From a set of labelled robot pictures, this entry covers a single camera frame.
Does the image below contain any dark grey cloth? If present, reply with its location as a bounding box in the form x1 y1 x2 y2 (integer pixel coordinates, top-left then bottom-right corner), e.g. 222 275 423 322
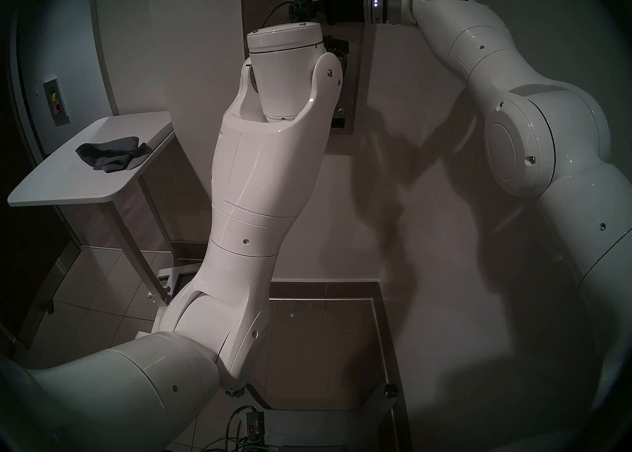
76 136 151 174

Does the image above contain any green cable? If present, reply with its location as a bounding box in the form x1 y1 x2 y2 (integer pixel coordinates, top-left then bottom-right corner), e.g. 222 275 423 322
197 435 257 452

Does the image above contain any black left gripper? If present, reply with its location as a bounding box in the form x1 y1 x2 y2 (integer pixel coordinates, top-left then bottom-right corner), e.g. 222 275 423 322
325 37 350 81

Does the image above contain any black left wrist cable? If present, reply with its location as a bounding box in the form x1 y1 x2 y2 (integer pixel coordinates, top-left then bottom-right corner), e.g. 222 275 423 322
259 1 297 29

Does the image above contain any white side table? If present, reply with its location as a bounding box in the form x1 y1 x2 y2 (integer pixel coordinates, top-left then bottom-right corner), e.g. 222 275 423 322
7 110 176 308

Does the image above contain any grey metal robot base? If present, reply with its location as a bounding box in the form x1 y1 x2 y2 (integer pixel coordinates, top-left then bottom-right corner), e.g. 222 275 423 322
237 382 400 452

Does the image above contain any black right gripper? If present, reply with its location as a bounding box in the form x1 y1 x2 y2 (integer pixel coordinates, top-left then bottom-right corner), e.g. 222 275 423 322
323 0 367 24

